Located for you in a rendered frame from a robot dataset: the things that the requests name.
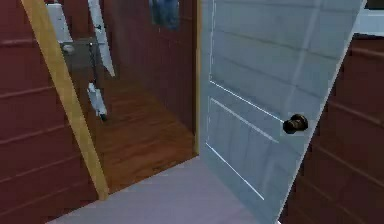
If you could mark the dark round door knob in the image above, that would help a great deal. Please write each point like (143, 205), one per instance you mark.
(295, 124)

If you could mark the pale grey room door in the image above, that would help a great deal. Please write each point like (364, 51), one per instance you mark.
(253, 66)

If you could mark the white window frame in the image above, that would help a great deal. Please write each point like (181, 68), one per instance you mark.
(370, 21)

